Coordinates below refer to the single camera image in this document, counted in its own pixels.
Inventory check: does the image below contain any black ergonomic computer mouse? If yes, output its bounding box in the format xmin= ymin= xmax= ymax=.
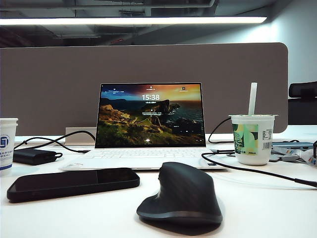
xmin=136 ymin=161 xmax=223 ymax=225

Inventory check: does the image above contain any black smartphone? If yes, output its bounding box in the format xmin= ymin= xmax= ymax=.
xmin=6 ymin=167 xmax=141 ymax=204

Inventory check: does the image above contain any brown felt desk partition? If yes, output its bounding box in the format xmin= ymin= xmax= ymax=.
xmin=0 ymin=42 xmax=289 ymax=136

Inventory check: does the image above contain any white laptop with landscape wallpaper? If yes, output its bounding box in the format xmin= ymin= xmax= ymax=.
xmin=58 ymin=82 xmax=228 ymax=172

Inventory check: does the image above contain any white yogurt cup green label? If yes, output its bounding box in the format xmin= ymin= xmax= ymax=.
xmin=228 ymin=114 xmax=280 ymax=166

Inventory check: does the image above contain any white drinking straw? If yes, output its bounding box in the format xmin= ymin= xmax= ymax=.
xmin=248 ymin=82 xmax=258 ymax=116

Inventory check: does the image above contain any long ceiling light strip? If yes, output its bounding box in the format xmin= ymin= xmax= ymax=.
xmin=0 ymin=16 xmax=268 ymax=26

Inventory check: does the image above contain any black laptop power adapter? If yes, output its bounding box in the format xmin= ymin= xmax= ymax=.
xmin=12 ymin=148 xmax=57 ymax=166

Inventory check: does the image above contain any black mesh office chair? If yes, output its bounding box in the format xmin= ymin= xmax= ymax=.
xmin=288 ymin=81 xmax=317 ymax=125

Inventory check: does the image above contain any white paper cup blue logo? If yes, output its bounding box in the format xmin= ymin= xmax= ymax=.
xmin=0 ymin=118 xmax=19 ymax=172

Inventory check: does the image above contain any thick black power cord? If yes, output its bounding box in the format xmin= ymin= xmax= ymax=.
xmin=13 ymin=130 xmax=97 ymax=151

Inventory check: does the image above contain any thin black laptop charging cable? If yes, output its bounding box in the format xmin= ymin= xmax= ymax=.
xmin=13 ymin=137 xmax=94 ymax=159

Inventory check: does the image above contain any silver desk cable flap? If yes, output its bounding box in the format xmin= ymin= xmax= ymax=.
xmin=65 ymin=126 xmax=97 ymax=146

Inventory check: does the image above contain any printed lanyard ribbon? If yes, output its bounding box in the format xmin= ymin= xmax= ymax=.
xmin=271 ymin=145 xmax=317 ymax=166

